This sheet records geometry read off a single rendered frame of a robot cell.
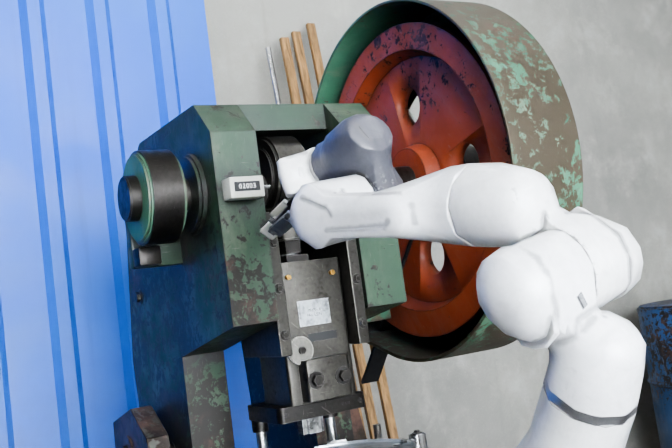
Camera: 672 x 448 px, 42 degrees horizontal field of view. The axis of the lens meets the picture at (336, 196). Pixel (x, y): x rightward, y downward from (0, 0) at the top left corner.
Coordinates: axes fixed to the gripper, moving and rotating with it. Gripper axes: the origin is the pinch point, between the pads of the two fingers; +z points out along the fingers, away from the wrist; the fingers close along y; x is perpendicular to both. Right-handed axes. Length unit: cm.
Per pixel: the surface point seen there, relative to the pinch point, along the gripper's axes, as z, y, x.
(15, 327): 130, -7, 33
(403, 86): 14, 57, -11
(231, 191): 0.7, -0.3, 10.1
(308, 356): 15.3, -12.7, -21.2
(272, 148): 9.4, 18.5, 7.3
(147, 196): 9.2, -6.6, 22.2
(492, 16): -16, 62, -15
